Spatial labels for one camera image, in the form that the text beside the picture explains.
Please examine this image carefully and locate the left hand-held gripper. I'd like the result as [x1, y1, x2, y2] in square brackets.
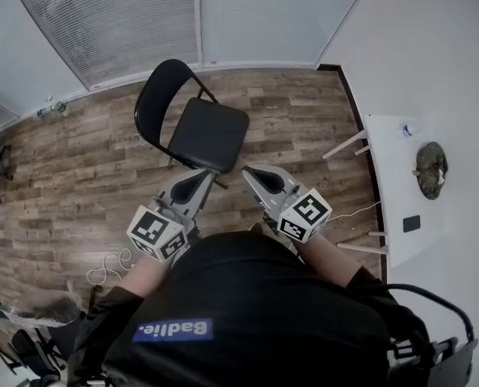
[126, 169, 217, 262]

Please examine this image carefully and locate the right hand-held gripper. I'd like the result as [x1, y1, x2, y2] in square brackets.
[241, 164, 332, 243]

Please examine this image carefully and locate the black folding chair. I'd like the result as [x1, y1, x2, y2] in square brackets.
[133, 58, 251, 190]

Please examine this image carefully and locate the person's left forearm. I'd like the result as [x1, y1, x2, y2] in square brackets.
[117, 252, 174, 300]

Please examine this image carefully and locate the person's right forearm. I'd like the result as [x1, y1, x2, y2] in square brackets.
[295, 231, 365, 288]

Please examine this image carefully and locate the person's black shirt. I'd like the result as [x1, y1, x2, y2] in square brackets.
[65, 230, 430, 387]

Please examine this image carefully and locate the dark wooden baseboard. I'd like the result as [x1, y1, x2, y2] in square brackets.
[318, 63, 388, 273]

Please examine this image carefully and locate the white table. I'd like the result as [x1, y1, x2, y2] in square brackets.
[322, 113, 466, 269]

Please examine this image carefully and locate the black phone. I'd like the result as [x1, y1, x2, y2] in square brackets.
[402, 214, 422, 234]

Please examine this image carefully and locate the clear plastic water bottle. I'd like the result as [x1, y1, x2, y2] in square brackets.
[398, 119, 426, 139]

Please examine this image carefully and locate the camouflage cap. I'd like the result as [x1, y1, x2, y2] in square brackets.
[412, 141, 449, 200]

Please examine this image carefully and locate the green plastic bottle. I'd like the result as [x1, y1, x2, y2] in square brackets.
[36, 101, 68, 119]

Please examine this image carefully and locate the clear plastic bag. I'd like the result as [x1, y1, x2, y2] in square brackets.
[5, 288, 83, 328]

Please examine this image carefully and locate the wide white window blind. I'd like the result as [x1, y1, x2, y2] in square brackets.
[7, 0, 202, 90]

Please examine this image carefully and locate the grey backpack rig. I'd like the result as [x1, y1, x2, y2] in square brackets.
[388, 336, 478, 387]

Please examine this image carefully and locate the long white cable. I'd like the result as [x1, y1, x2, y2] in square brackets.
[327, 201, 381, 222]

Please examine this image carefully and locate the coiled white cable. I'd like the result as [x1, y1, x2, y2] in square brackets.
[85, 248, 135, 288]

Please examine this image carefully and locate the thick black cable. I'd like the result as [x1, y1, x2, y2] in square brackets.
[388, 282, 477, 342]

